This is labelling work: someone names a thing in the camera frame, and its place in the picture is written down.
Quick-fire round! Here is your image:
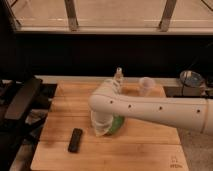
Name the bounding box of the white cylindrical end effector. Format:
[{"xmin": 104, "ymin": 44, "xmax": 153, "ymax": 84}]
[{"xmin": 92, "ymin": 118, "xmax": 111, "ymax": 136}]

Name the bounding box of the black rectangular eraser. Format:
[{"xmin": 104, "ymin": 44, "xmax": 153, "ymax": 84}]
[{"xmin": 68, "ymin": 128, "xmax": 83, "ymax": 153}]

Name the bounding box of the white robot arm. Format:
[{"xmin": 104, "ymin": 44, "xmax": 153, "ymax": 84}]
[{"xmin": 88, "ymin": 79, "xmax": 213, "ymax": 135}]

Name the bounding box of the green bowl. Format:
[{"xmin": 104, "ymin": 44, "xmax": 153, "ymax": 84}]
[{"xmin": 90, "ymin": 113, "xmax": 126, "ymax": 136}]

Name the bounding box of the clear small bottle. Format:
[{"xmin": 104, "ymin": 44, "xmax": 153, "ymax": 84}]
[{"xmin": 114, "ymin": 67, "xmax": 123, "ymax": 92}]

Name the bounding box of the clear plastic cup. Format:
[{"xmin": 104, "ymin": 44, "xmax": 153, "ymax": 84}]
[{"xmin": 139, "ymin": 77, "xmax": 156, "ymax": 96}]

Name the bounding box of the black office chair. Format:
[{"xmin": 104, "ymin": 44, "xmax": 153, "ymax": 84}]
[{"xmin": 0, "ymin": 78, "xmax": 51, "ymax": 165}]

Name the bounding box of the round metal lamp base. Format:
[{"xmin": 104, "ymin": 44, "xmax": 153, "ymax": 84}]
[{"xmin": 180, "ymin": 70, "xmax": 204, "ymax": 87}]

